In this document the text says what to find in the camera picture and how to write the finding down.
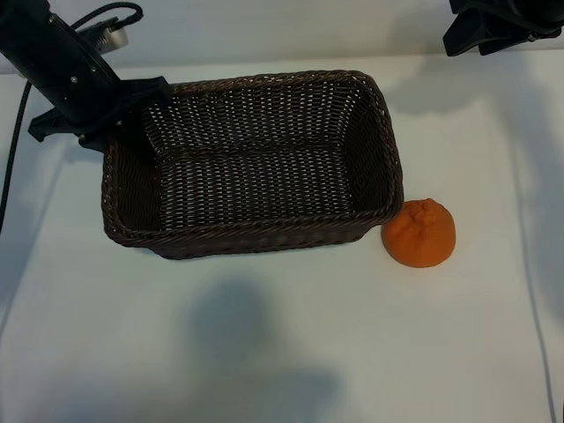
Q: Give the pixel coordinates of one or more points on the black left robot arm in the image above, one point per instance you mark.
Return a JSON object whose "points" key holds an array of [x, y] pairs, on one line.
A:
{"points": [[26, 35]]}

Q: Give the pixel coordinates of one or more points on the orange mandarin fruit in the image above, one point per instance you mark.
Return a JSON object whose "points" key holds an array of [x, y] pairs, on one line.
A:
{"points": [[423, 238]]}

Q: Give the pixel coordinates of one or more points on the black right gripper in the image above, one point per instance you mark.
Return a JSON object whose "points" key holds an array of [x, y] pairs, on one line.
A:
{"points": [[520, 13]]}

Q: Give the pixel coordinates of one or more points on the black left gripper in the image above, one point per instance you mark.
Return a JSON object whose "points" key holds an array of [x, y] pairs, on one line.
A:
{"points": [[83, 92]]}

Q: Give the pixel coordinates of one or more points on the dark brown wicker basket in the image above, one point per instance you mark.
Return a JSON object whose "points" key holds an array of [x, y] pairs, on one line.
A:
{"points": [[264, 176]]}

